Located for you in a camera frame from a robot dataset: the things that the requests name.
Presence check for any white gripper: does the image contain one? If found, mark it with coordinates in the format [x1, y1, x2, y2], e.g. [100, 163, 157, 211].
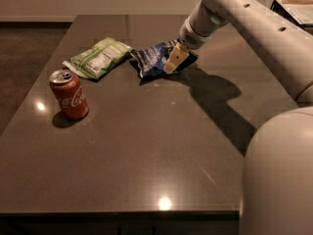
[163, 16, 212, 73]

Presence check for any blue chip bag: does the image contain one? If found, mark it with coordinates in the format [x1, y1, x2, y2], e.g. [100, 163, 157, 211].
[131, 40, 198, 79]

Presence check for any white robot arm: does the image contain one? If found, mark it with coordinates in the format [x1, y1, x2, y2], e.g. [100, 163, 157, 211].
[164, 0, 313, 235]

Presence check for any green chip bag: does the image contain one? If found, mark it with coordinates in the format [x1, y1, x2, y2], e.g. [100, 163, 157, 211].
[63, 37, 133, 80]

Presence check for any red Coca-Cola can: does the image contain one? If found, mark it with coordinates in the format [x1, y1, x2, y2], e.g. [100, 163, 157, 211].
[50, 70, 89, 120]

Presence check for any dark box with label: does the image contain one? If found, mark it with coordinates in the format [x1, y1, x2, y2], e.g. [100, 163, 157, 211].
[270, 0, 313, 28]

